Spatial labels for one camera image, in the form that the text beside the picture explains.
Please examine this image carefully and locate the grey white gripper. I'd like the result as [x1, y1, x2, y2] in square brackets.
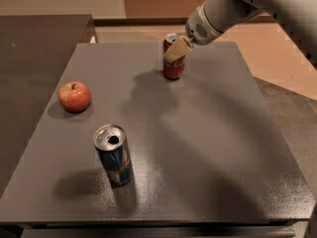
[163, 5, 223, 63]

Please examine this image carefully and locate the red coke can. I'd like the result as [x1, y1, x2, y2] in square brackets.
[163, 33, 184, 80]

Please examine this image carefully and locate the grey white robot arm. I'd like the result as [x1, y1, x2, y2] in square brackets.
[163, 0, 317, 67]

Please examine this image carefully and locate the blue silver redbull can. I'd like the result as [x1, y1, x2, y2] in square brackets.
[93, 124, 133, 187]

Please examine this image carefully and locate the red apple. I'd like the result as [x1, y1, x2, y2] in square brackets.
[57, 81, 91, 113]

